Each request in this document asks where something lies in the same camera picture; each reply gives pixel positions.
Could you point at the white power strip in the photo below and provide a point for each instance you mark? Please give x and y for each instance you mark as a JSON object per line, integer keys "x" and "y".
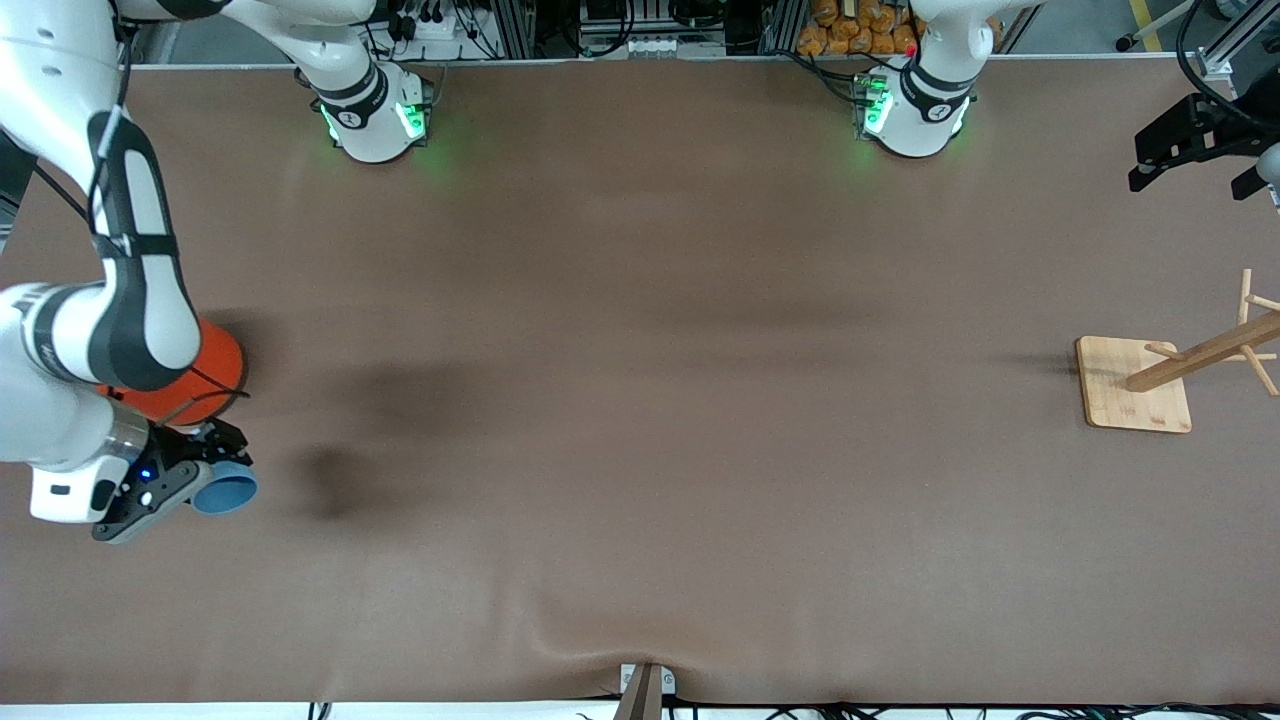
{"x": 650, "y": 46}

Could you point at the orange can with grey lid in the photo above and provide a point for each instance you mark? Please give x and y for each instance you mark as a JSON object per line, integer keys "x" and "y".
{"x": 215, "y": 365}

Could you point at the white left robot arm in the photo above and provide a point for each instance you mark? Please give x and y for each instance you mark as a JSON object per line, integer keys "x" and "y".
{"x": 920, "y": 100}

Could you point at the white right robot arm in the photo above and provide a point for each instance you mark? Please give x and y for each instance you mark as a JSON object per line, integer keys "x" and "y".
{"x": 150, "y": 320}

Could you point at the wooden mug tree rack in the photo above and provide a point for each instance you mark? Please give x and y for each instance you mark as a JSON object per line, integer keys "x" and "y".
{"x": 1135, "y": 390}

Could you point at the metal table clamp bracket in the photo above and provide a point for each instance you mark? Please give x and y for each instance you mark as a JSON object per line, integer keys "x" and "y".
{"x": 646, "y": 690}

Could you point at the brown table mat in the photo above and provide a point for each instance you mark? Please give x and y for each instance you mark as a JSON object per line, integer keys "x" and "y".
{"x": 640, "y": 400}

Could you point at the light blue plastic cup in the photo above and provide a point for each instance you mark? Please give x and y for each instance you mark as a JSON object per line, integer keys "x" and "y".
{"x": 228, "y": 490}

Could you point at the orange snack bags pile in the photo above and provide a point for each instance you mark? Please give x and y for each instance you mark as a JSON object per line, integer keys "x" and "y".
{"x": 860, "y": 30}

